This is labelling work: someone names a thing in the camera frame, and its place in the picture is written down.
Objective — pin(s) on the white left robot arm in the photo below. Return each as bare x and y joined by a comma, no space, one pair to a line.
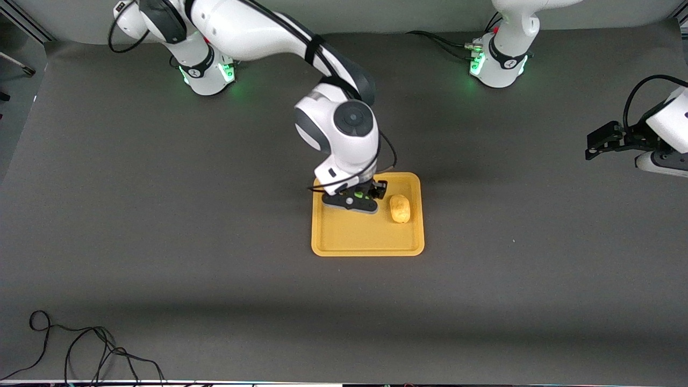
502,67

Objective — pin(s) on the dark grey table mat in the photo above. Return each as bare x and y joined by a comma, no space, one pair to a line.
322,322

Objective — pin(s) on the yellow-brown potato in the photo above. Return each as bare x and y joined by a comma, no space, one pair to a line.
400,209

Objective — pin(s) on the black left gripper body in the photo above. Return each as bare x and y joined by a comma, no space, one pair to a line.
632,136

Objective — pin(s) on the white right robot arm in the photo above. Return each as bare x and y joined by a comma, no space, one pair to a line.
344,129

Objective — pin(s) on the aluminium frame rail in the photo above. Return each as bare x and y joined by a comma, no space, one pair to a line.
27,24

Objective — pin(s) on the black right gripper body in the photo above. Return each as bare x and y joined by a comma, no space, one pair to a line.
372,189

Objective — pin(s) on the yellow rectangular plastic tray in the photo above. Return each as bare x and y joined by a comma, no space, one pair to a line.
367,236

